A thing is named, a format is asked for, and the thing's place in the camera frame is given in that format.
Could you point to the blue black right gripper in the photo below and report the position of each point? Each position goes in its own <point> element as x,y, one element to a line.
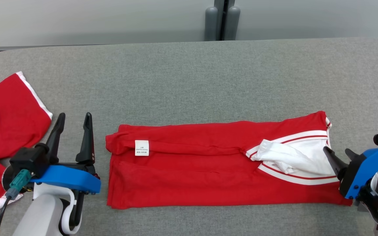
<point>363,170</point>

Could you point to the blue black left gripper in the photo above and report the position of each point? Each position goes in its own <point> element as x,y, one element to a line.
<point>67,178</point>

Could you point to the red white-trimmed shorts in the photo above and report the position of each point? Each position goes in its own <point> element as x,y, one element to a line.
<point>5,121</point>

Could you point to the red white basketball jersey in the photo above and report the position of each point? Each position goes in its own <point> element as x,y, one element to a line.
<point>192,177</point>

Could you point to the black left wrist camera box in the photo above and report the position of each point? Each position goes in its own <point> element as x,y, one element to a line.
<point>28,159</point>

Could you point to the grey partition post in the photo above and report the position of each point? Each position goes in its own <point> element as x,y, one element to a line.
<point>222,19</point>

